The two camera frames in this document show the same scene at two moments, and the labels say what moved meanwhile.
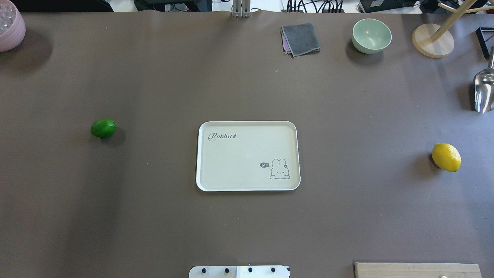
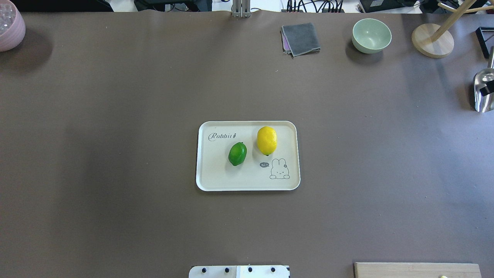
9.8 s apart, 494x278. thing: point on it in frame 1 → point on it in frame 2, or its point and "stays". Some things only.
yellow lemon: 446,156 → 267,140
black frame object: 483,43 stays
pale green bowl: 371,36 stays
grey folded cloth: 299,39 stays
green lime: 103,127 → 237,153
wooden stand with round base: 433,40 stays
